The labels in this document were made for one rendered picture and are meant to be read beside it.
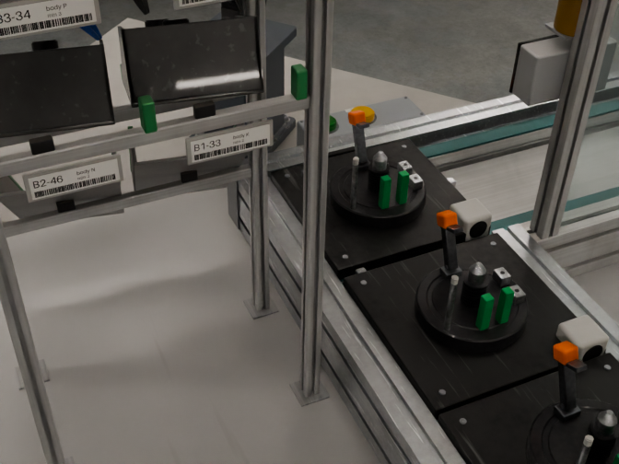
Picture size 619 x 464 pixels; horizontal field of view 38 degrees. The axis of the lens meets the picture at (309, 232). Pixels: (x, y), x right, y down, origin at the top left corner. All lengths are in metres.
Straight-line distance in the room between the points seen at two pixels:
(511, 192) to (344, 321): 0.43
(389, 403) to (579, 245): 0.44
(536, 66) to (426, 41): 2.70
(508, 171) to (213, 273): 0.51
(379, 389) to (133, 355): 0.36
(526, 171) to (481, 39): 2.43
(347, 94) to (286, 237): 0.57
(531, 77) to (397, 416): 0.45
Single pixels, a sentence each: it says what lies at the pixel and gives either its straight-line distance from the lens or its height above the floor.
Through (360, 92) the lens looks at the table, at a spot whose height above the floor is 0.86.
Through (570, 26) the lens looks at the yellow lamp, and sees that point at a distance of 1.14.
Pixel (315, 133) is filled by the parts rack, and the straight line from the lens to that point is 0.90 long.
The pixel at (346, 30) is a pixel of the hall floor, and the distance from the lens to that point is 3.88.
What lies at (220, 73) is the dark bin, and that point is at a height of 1.33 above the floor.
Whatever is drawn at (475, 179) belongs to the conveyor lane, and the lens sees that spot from 1.46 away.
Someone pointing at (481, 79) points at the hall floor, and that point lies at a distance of 3.60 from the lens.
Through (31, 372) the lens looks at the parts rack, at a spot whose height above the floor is 1.05.
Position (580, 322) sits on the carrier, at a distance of 1.14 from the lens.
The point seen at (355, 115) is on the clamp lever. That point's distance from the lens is 1.30.
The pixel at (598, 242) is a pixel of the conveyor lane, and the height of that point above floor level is 0.92.
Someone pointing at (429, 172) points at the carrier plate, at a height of 0.97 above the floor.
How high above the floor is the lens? 1.76
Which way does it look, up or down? 40 degrees down
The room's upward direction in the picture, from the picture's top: 1 degrees clockwise
